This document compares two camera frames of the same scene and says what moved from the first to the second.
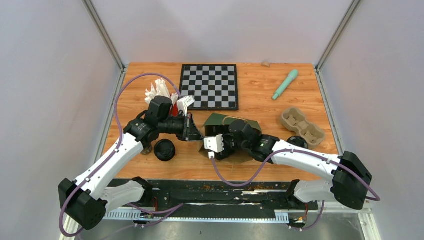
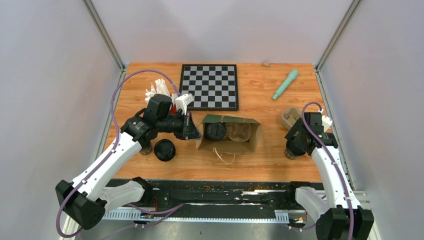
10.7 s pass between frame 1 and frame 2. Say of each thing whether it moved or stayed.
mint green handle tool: stayed
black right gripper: moved
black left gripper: stayed
